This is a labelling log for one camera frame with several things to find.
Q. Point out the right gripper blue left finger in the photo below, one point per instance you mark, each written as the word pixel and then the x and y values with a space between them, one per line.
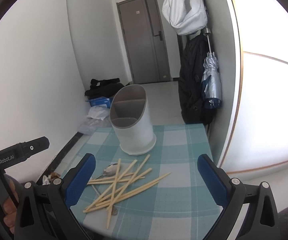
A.
pixel 75 181

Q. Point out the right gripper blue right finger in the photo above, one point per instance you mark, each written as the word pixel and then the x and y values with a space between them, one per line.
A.
pixel 216 180

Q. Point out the metal spoon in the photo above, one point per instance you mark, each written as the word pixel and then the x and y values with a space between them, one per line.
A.
pixel 108 171

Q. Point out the person's left hand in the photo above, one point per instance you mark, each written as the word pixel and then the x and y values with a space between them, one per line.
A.
pixel 9 207

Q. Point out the brown slipper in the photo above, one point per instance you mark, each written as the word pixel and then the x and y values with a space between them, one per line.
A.
pixel 53 176

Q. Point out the white socks bundle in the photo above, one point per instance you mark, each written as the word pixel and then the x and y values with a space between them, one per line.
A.
pixel 45 180

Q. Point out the grey plastic parcel bag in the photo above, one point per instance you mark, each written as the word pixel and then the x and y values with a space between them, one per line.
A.
pixel 89 126

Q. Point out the teal plaid tablecloth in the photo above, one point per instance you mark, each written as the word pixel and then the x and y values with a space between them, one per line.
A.
pixel 179 206

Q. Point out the white utensil holder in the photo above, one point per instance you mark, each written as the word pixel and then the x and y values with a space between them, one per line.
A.
pixel 130 118

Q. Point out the blue cardboard box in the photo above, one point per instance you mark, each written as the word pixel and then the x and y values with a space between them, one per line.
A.
pixel 101 101

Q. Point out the silver folded umbrella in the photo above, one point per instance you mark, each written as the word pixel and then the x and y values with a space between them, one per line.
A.
pixel 211 82

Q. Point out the black clothes pile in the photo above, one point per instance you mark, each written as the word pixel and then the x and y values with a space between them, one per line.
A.
pixel 103 88

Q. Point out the black jacket hanging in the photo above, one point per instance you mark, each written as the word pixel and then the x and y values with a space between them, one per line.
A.
pixel 189 83

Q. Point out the white tote bag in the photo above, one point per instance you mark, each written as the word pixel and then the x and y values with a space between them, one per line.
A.
pixel 183 21

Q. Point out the grey door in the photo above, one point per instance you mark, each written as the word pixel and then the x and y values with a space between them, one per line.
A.
pixel 144 41

